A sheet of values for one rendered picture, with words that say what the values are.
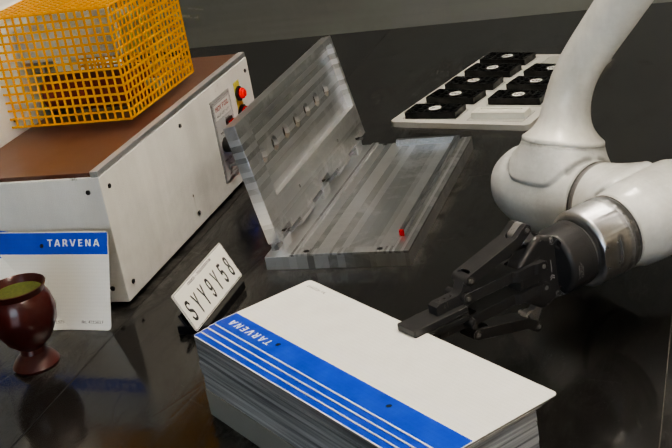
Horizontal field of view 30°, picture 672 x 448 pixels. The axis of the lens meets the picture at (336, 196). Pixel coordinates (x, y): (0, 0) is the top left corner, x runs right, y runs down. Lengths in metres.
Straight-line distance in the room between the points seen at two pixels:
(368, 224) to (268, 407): 0.56
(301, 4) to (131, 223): 2.60
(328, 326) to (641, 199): 0.38
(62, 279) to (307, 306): 0.45
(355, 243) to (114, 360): 0.37
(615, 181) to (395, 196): 0.49
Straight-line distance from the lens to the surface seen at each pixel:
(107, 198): 1.67
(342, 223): 1.79
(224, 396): 1.36
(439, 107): 2.23
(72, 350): 1.65
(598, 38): 1.51
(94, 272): 1.68
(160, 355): 1.57
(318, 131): 1.95
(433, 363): 1.21
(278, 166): 1.79
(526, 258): 1.34
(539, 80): 2.31
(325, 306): 1.36
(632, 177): 1.46
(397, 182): 1.91
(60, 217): 1.71
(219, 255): 1.69
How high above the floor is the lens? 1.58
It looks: 20 degrees down
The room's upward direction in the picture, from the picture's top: 10 degrees counter-clockwise
